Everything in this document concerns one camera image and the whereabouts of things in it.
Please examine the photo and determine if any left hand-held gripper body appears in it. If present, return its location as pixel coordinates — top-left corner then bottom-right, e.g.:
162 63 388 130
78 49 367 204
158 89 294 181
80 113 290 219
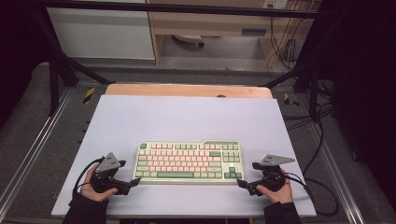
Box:
90 152 123 194

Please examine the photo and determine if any green and pink keyboard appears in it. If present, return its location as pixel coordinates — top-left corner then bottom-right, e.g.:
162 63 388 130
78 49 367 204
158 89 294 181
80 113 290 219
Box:
133 139 246 187

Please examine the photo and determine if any bundle of black floor cables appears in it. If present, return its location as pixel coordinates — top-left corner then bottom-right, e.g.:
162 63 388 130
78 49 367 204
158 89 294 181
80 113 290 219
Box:
281 78 336 176

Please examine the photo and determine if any person's right hand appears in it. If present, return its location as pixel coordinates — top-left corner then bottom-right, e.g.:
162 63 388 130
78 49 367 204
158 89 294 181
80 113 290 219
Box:
255 176 294 205

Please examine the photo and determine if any light wooden desk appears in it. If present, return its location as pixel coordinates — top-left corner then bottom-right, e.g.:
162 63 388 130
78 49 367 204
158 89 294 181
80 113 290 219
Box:
146 0 321 69

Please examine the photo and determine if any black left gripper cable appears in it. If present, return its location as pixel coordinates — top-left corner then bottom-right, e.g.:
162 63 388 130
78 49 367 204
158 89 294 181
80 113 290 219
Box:
72 157 106 200

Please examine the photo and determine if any white cabinet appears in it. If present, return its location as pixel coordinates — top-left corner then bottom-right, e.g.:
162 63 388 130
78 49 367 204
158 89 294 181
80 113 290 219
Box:
46 7 156 61

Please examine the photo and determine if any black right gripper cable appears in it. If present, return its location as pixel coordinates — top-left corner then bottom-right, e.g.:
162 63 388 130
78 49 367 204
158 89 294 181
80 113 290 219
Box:
281 172 340 217

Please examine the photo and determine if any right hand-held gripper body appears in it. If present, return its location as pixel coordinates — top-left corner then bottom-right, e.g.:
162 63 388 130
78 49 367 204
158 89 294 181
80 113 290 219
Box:
256 154 296 192

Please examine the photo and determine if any white chair base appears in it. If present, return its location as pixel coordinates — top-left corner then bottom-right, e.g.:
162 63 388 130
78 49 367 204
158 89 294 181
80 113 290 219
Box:
172 34 205 49

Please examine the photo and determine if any black metal frame stand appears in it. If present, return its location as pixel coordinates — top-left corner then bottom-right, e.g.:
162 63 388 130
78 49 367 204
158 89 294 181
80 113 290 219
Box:
31 6 116 117
262 62 321 123

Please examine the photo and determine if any white table board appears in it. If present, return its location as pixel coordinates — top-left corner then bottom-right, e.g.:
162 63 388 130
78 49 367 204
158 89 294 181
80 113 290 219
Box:
50 94 318 218

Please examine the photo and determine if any bundle of hanging cables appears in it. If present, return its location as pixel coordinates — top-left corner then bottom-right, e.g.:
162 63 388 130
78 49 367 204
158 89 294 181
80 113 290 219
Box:
268 15 302 71

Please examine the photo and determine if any person's left hand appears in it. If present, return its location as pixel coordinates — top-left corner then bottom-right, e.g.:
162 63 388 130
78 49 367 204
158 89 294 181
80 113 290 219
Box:
79 162 120 203

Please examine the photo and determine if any wooden table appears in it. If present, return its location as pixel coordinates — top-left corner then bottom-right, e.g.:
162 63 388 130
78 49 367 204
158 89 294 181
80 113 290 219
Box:
105 83 274 100

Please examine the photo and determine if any white wall socket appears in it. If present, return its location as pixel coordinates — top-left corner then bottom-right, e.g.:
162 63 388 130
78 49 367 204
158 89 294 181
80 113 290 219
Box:
262 0 289 9

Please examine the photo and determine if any black curtain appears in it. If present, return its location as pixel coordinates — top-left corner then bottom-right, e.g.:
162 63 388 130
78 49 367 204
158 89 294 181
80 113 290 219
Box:
320 0 396 203
0 0 52 125

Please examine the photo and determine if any black metal crossbar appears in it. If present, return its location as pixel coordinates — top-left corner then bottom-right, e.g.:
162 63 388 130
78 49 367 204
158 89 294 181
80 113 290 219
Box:
40 0 323 20

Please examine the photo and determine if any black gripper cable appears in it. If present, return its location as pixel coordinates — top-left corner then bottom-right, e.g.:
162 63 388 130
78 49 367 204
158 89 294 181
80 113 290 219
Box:
281 172 340 217
72 157 106 200

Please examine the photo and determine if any aluminium floor rail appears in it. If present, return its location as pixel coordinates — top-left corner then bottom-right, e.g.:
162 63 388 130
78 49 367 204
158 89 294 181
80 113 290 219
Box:
0 88 75 213
307 120 366 224

